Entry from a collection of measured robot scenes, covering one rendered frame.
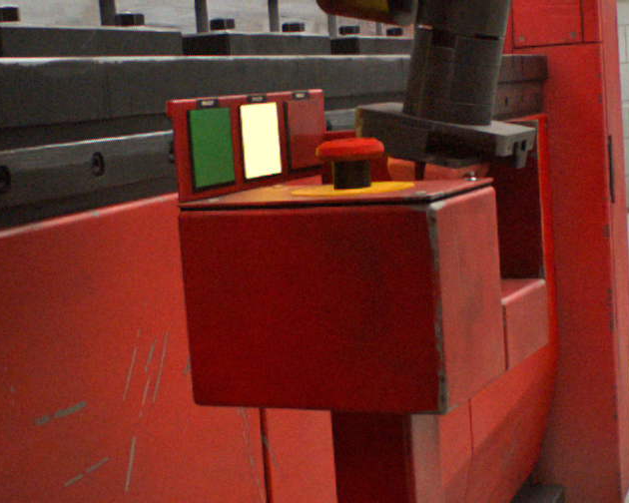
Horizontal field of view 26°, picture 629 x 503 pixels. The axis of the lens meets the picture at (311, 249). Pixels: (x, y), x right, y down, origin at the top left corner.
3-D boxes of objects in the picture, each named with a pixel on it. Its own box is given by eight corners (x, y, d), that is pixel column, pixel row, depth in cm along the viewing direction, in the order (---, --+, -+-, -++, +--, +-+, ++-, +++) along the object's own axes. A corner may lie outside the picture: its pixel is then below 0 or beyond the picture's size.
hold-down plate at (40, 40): (2, 64, 97) (-2, 22, 97) (-61, 70, 99) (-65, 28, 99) (185, 61, 125) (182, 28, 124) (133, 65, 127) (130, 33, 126)
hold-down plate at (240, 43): (230, 60, 134) (227, 30, 134) (180, 64, 136) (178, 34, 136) (331, 59, 162) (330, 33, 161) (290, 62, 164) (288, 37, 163)
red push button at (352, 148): (370, 203, 76) (366, 139, 76) (308, 205, 78) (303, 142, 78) (397, 196, 80) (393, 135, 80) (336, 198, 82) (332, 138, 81)
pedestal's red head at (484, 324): (446, 417, 73) (424, 81, 70) (191, 406, 80) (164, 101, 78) (551, 343, 90) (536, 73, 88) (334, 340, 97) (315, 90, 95)
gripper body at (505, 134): (389, 129, 92) (405, 19, 90) (533, 157, 88) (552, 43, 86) (348, 135, 86) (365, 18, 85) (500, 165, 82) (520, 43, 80)
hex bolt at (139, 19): (136, 28, 119) (135, 10, 119) (109, 31, 120) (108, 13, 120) (150, 29, 121) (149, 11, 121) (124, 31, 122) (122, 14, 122)
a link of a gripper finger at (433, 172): (377, 245, 94) (397, 111, 92) (474, 267, 91) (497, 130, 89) (335, 259, 88) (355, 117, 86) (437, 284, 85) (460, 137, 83)
